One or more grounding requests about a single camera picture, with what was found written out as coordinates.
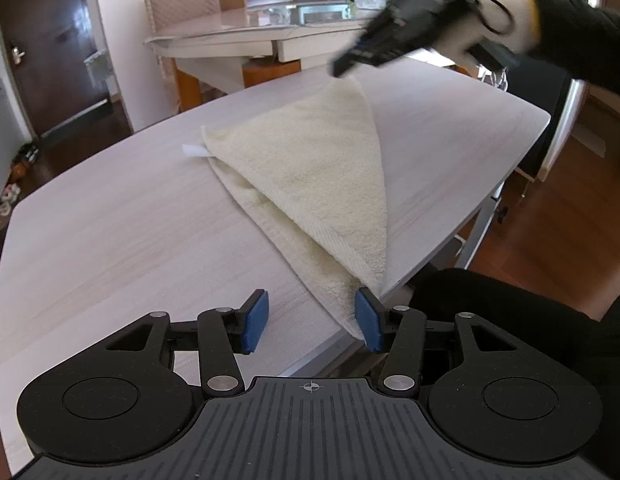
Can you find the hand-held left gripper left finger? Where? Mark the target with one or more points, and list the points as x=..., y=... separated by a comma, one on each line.
x=255, y=322

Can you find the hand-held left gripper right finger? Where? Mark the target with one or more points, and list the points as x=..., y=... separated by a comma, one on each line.
x=369, y=320

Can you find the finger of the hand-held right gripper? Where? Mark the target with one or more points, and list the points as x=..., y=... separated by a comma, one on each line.
x=395, y=45
x=372, y=35

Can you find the cream terry towel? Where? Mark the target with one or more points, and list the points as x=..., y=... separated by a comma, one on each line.
x=315, y=170

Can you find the person's right forearm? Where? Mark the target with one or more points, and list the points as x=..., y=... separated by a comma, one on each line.
x=585, y=40

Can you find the person's right hand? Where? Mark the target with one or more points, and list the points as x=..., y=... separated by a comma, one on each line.
x=520, y=25

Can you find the white glass-topped dining table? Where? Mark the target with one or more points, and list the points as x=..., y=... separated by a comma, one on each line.
x=229, y=40

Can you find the metal table leg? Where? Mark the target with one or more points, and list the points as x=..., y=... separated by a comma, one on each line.
x=482, y=225

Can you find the beige woven chair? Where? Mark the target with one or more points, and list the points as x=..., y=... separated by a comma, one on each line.
x=182, y=7

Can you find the row of shoes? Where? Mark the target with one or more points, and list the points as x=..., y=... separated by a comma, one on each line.
x=12, y=185

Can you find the dark brown door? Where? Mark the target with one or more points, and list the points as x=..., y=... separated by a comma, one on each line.
x=44, y=45

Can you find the white wall-mounted box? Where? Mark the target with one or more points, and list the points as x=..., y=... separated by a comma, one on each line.
x=98, y=69

